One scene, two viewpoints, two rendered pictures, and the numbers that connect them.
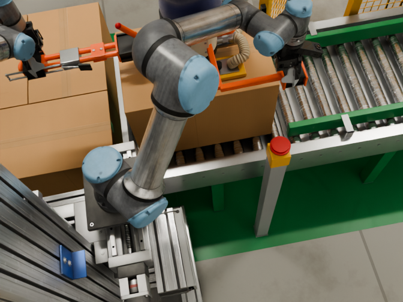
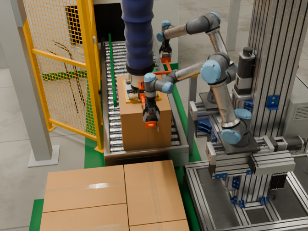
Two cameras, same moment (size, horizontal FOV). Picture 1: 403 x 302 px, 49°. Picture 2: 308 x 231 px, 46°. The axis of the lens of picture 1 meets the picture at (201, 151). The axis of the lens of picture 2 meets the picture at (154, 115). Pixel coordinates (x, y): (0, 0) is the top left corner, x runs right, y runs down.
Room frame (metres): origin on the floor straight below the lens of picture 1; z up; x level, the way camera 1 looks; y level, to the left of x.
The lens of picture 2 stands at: (1.16, 2.57, 2.59)
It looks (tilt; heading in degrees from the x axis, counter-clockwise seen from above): 36 degrees down; 267
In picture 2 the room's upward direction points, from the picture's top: 1 degrees counter-clockwise
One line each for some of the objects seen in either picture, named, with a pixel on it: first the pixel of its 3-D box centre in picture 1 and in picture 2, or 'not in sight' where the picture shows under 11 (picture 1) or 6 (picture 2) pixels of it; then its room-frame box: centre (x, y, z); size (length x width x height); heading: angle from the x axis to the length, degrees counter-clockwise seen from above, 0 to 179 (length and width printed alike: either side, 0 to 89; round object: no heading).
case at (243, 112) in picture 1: (197, 85); (142, 110); (1.12, -0.02, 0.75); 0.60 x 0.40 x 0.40; 94
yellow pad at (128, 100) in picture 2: not in sight; (129, 89); (1.22, -0.02, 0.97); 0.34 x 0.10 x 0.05; 95
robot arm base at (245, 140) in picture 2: not in sight; (239, 134); (0.51, 0.78, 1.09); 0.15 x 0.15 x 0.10
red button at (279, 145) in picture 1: (279, 147); not in sight; (0.64, -0.26, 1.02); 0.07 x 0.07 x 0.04
